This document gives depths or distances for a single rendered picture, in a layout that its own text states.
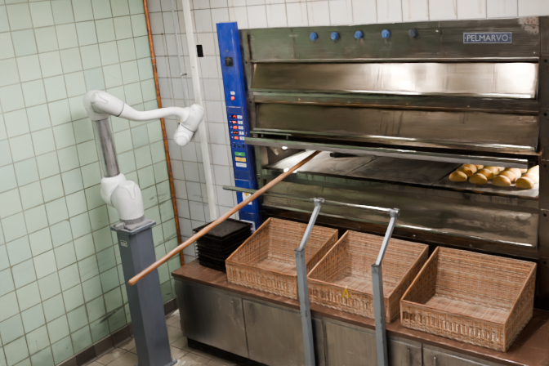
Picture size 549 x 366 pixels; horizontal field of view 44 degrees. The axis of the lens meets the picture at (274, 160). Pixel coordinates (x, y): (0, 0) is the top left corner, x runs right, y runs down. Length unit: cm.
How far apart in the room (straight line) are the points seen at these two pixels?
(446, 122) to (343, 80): 66
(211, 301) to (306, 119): 132
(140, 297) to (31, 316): 70
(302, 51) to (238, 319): 170
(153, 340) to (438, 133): 222
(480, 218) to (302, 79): 132
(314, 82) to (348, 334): 147
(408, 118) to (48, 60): 222
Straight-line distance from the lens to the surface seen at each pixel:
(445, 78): 373
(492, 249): 391
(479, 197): 382
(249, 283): 426
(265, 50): 435
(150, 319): 454
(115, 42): 483
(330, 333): 397
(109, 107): 419
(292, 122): 430
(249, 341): 442
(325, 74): 410
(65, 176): 462
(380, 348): 374
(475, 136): 372
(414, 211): 402
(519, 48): 358
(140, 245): 435
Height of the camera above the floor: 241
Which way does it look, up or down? 15 degrees down
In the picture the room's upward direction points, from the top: 6 degrees counter-clockwise
